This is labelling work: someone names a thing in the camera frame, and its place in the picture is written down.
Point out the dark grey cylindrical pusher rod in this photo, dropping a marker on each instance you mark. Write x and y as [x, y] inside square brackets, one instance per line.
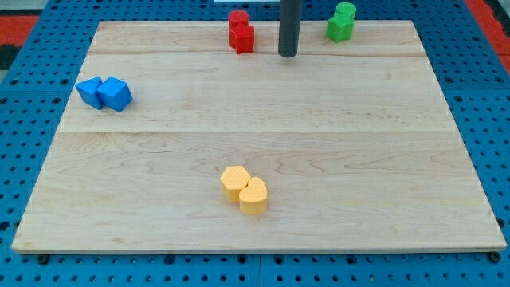
[289, 28]

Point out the green star block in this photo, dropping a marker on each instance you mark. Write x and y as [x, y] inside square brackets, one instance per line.
[339, 28]

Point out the red star block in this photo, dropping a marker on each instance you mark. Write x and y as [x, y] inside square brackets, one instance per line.
[241, 38]

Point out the red cylinder block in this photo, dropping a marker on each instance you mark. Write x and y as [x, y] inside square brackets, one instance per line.
[238, 18]

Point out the green cylinder block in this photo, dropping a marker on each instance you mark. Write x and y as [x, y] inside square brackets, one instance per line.
[346, 9]

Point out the light wooden board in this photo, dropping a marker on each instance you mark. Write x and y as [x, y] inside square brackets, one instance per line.
[354, 140]

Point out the yellow hexagon block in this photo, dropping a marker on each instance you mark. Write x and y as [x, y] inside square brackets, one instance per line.
[233, 180]

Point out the yellow heart block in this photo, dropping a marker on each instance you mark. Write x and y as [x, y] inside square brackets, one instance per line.
[253, 199]

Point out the blue cube block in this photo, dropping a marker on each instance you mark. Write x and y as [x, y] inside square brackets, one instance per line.
[115, 94]

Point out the blue triangular block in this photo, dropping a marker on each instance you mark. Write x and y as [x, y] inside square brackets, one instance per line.
[88, 92]

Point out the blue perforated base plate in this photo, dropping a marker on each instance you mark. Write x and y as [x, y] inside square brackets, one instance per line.
[34, 92]

